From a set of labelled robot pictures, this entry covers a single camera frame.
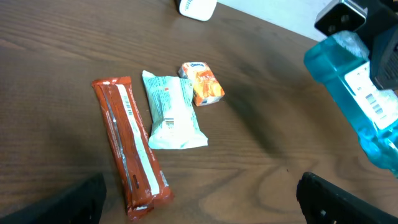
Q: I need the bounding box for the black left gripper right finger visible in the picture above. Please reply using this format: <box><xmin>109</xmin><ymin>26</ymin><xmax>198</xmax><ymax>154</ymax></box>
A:
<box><xmin>296</xmin><ymin>172</ymin><xmax>397</xmax><ymax>224</ymax></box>

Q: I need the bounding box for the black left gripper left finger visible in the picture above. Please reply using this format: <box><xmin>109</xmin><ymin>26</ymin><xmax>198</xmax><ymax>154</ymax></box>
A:
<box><xmin>1</xmin><ymin>172</ymin><xmax>107</xmax><ymax>224</ymax></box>

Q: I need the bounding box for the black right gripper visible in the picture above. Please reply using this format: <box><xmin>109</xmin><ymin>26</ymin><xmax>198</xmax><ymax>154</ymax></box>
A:
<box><xmin>355</xmin><ymin>0</ymin><xmax>397</xmax><ymax>90</ymax></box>

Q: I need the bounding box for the teal mouthwash bottle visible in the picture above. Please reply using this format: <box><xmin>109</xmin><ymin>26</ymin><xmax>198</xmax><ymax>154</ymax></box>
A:
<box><xmin>303</xmin><ymin>30</ymin><xmax>397</xmax><ymax>175</ymax></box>

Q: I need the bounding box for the orange-red snack bar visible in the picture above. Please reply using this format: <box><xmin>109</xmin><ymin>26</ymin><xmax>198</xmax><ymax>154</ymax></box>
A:
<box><xmin>91</xmin><ymin>77</ymin><xmax>174</xmax><ymax>222</ymax></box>

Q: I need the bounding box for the light green wipes pack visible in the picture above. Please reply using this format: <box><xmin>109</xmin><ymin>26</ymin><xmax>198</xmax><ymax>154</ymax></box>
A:
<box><xmin>142</xmin><ymin>70</ymin><xmax>208</xmax><ymax>150</ymax></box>

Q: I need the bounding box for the orange tissue pack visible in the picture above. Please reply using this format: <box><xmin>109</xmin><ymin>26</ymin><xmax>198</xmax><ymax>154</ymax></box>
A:
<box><xmin>178</xmin><ymin>62</ymin><xmax>225</xmax><ymax>106</ymax></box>

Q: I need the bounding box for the white barcode scanner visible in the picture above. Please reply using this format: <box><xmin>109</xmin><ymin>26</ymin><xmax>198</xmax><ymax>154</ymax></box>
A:
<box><xmin>177</xmin><ymin>0</ymin><xmax>218</xmax><ymax>22</ymax></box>

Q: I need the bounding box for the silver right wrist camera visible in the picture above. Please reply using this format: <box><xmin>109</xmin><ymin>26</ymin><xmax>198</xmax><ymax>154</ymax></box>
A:
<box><xmin>314</xmin><ymin>0</ymin><xmax>368</xmax><ymax>36</ymax></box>

